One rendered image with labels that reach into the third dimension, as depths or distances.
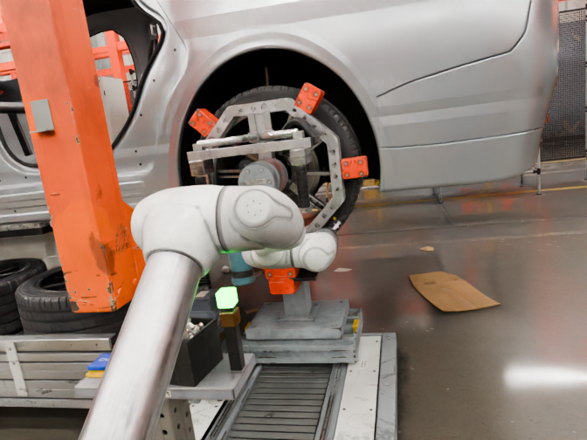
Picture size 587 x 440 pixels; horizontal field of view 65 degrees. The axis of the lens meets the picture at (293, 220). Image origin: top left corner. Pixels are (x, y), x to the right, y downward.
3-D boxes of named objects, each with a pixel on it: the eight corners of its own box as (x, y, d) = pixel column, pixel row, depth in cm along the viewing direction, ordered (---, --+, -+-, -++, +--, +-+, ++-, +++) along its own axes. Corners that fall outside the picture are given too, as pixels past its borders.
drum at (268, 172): (292, 191, 175) (287, 154, 172) (279, 202, 155) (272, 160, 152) (257, 195, 178) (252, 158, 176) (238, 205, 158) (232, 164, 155)
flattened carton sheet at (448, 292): (452, 273, 288) (452, 268, 288) (500, 306, 235) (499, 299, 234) (406, 281, 286) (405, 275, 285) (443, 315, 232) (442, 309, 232)
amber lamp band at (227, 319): (241, 320, 114) (238, 305, 113) (236, 327, 110) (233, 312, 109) (226, 321, 115) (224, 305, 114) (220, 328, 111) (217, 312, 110)
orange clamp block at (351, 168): (344, 176, 171) (369, 175, 169) (341, 180, 163) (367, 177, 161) (341, 158, 169) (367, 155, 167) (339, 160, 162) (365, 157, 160)
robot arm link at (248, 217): (305, 193, 97) (244, 196, 100) (284, 168, 80) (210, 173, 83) (305, 256, 94) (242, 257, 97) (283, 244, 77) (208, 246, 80)
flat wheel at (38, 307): (191, 285, 244) (184, 242, 239) (169, 340, 179) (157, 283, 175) (65, 303, 240) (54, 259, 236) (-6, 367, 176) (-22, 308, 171)
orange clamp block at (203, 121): (223, 122, 176) (205, 107, 176) (216, 123, 169) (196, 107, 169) (213, 137, 178) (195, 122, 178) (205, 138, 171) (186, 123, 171)
